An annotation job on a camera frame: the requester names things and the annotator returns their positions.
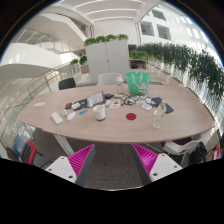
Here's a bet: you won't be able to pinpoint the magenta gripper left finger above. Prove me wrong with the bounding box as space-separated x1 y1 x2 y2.
46 144 96 187

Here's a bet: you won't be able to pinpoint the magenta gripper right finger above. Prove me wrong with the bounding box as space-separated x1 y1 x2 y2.
131 143 182 185

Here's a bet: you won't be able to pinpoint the clear plastic water bottle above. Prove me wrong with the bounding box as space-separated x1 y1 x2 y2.
153 100 166 128

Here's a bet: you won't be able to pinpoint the red and blue chair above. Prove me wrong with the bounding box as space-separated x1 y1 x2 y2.
6 135 41 165

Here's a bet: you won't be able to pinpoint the white power adapter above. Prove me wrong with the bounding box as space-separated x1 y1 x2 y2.
51 112 63 125

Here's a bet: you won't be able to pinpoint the white computer mouse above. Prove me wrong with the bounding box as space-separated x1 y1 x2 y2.
66 111 76 121

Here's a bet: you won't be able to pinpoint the red round coaster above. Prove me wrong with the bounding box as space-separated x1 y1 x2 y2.
126 113 137 120

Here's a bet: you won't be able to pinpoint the red small case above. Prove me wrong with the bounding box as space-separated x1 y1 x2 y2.
65 103 72 109

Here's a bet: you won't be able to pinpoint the white paper cup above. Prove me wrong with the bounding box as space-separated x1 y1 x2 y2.
93 105 106 121

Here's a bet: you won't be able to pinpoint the wooden conference table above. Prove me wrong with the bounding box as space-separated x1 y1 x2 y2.
16 83 216 157

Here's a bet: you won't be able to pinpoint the white chair right side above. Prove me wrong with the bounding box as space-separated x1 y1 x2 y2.
162 131 210 155

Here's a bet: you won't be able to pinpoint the dark blue notebook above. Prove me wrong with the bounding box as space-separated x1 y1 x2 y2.
151 96 175 115

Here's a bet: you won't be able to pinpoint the tablet with white screen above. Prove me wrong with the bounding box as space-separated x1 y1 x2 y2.
87 91 105 108

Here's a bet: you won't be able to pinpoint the colourful card packet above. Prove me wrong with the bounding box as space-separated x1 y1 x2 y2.
105 100 120 109

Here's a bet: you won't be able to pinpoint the green tote bag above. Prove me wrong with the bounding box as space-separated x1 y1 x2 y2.
126 72 149 94

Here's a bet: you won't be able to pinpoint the black office chair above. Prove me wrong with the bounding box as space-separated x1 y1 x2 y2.
58 78 76 90

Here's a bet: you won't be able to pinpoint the clear bottle near bag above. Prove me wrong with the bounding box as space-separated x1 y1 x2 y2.
116 76 123 94

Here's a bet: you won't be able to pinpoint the white office chair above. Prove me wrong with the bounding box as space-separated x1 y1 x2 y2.
98 73 120 85

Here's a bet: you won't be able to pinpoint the green hedge planter row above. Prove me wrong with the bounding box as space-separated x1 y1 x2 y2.
137 42 224 99

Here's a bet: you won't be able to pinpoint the white storage cabinet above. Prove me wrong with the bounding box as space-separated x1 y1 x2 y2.
86 40 129 83

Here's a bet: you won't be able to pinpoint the black tangled cables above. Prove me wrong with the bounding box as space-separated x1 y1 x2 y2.
120 93 153 106

